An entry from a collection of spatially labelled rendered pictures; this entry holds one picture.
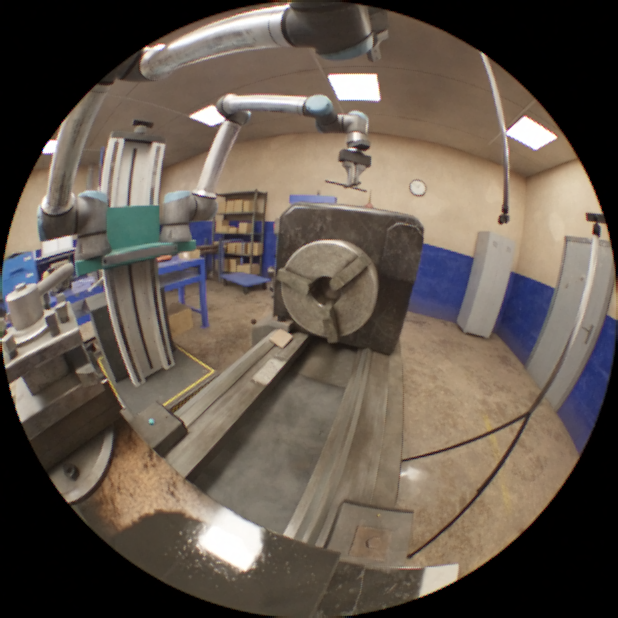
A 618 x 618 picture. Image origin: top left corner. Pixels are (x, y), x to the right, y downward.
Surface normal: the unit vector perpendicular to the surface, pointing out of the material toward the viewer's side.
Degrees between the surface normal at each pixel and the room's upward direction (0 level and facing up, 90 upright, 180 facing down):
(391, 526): 0
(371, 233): 90
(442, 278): 90
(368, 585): 0
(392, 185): 90
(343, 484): 0
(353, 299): 90
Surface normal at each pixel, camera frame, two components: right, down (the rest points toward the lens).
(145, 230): 0.90, 0.25
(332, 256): -0.35, 0.32
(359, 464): 0.11, -0.92
